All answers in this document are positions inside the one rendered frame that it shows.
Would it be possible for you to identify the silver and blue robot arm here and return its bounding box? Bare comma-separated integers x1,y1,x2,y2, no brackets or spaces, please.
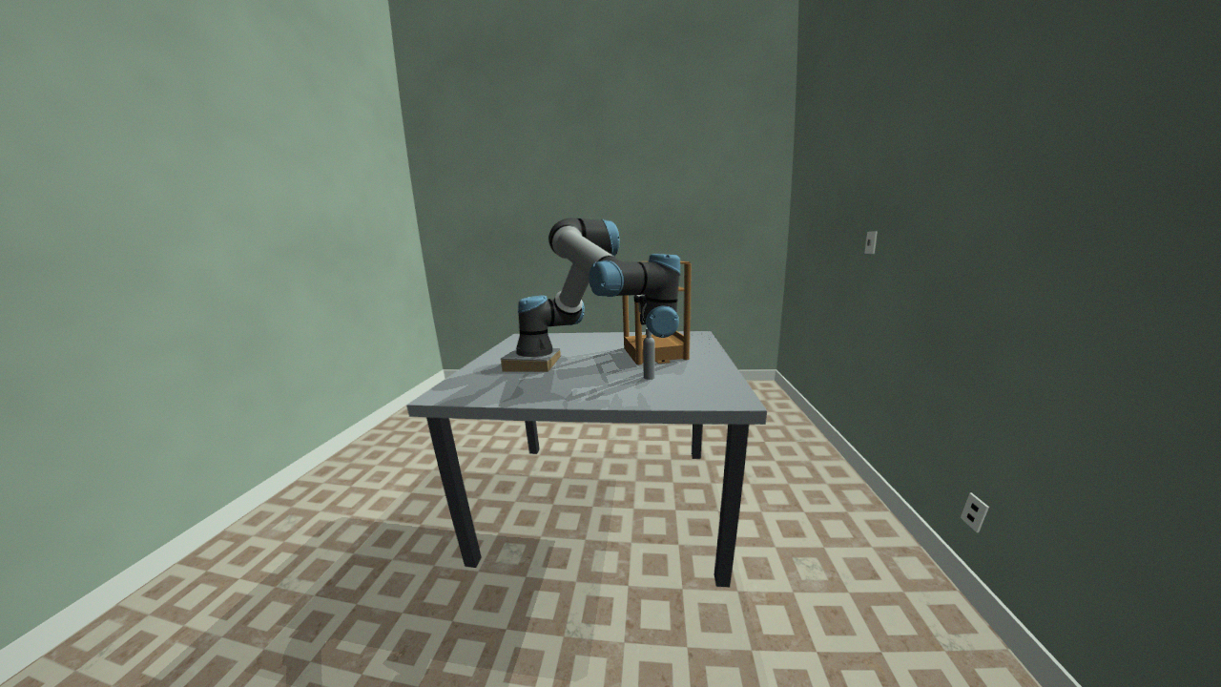
516,218,680,358

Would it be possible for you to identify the small wooden shelving unit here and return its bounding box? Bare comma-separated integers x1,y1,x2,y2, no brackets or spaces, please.
621,261,692,364

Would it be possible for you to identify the grey bottle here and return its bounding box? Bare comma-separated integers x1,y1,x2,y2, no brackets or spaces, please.
643,328,654,379

